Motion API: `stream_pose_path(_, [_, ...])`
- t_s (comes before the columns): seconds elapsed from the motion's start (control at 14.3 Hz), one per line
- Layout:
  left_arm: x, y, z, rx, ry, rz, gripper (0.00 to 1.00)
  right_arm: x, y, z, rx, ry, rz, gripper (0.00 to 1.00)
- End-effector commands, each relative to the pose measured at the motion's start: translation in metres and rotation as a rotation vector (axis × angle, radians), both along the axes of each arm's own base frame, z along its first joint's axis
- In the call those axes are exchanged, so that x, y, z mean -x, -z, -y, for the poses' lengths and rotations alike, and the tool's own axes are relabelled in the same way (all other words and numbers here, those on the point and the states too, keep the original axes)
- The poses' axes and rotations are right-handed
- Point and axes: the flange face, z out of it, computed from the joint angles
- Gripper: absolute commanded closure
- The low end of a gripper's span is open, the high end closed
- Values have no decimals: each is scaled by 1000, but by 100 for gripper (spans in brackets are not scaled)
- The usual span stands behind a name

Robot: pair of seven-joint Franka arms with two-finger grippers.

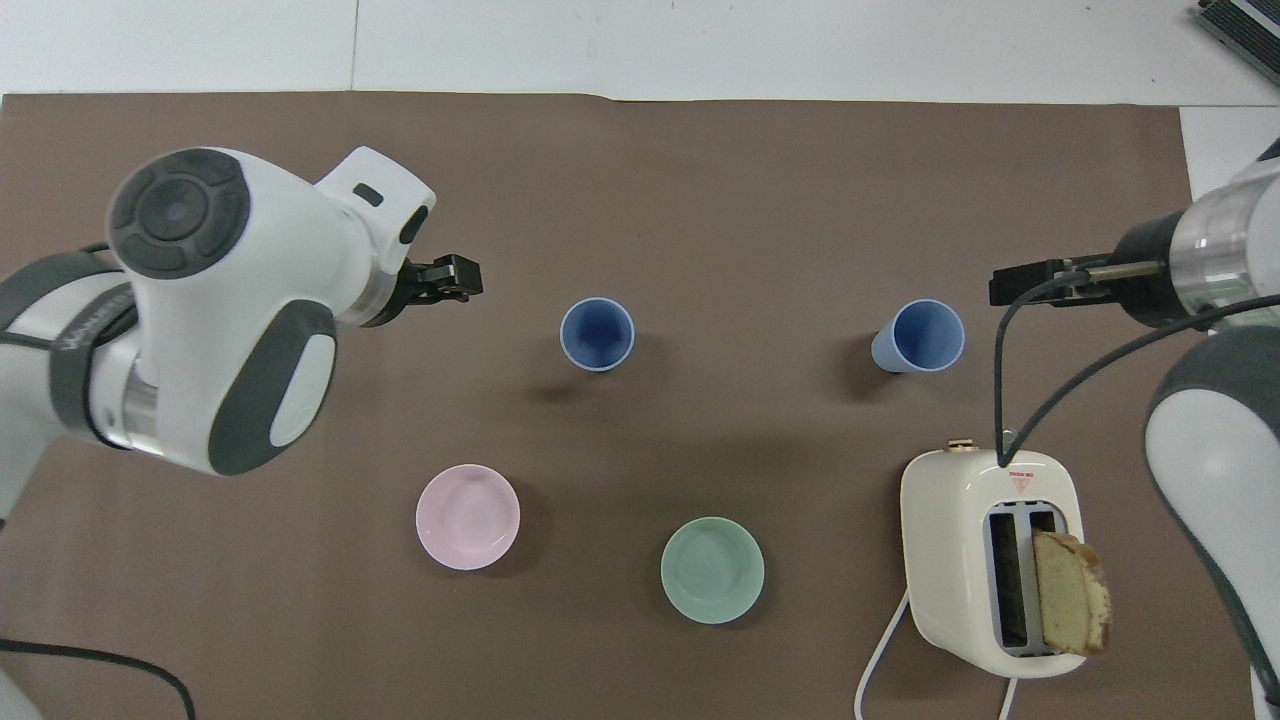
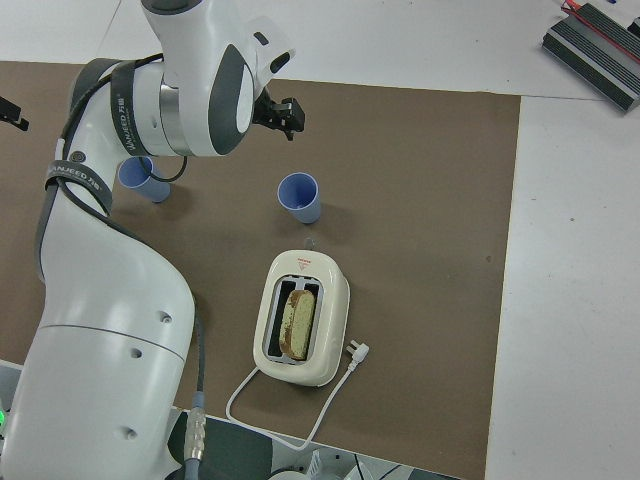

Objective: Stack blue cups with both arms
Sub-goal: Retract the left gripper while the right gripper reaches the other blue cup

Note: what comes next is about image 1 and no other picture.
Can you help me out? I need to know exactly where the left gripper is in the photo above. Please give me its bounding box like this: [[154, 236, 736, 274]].
[[364, 258, 433, 329]]

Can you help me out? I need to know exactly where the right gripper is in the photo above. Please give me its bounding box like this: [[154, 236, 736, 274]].
[[1060, 213, 1191, 330]]

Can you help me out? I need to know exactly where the blue cup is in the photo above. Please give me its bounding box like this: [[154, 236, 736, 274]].
[[559, 297, 637, 374], [870, 299, 967, 375]]

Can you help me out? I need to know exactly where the pink bowl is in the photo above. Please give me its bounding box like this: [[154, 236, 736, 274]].
[[415, 464, 522, 572]]

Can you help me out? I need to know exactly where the grey ribbed device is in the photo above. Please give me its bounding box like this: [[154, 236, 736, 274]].
[[1194, 0, 1280, 61]]

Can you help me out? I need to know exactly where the bread slice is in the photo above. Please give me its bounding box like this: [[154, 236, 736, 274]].
[[1031, 530, 1113, 658]]

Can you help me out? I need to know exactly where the cream toaster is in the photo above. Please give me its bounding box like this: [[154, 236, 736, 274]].
[[899, 438, 1087, 681]]

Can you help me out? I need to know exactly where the green bowl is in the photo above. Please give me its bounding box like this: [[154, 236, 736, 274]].
[[660, 516, 766, 626]]

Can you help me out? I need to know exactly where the black cable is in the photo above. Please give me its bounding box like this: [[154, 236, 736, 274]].
[[993, 258, 1280, 471], [0, 638, 197, 720]]

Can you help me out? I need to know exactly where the white toaster cable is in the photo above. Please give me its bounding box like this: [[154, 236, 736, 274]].
[[854, 588, 1021, 720]]

